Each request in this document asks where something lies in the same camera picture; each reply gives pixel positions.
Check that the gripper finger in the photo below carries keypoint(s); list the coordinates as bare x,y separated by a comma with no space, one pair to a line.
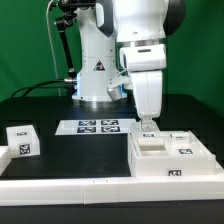
146,124

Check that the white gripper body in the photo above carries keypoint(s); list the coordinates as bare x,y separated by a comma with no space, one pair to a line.
144,65

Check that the white cabinet door panel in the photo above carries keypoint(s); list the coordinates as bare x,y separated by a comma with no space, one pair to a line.
181,143
137,131

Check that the white cabinet body box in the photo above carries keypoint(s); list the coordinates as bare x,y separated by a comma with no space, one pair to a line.
148,157

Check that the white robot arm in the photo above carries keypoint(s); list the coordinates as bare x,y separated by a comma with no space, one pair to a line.
113,24

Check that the white cabinet top block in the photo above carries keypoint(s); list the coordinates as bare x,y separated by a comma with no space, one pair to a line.
23,141

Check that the white tag base sheet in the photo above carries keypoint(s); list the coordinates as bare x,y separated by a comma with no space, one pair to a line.
93,126

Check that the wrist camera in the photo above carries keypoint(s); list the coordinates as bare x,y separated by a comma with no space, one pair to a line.
116,85

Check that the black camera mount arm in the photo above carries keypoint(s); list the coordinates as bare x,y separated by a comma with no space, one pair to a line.
69,9

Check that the white U-shaped fence frame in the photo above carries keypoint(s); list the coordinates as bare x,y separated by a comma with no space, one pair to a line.
106,190

